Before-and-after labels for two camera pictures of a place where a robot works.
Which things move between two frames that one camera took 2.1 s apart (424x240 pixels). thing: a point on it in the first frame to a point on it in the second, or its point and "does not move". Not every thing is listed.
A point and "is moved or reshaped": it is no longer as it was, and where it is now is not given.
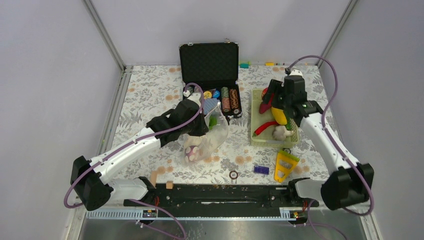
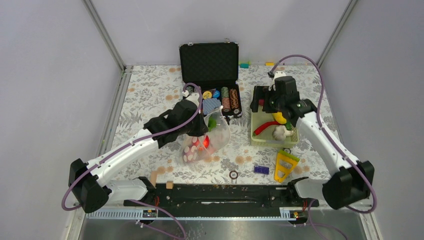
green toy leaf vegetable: (212, 121) does not move
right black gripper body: (279, 99) to (270, 97)
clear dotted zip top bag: (196, 148) does not move
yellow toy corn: (279, 116) does not move
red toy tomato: (265, 90) is moved or reshaped
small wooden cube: (169, 184) does not move
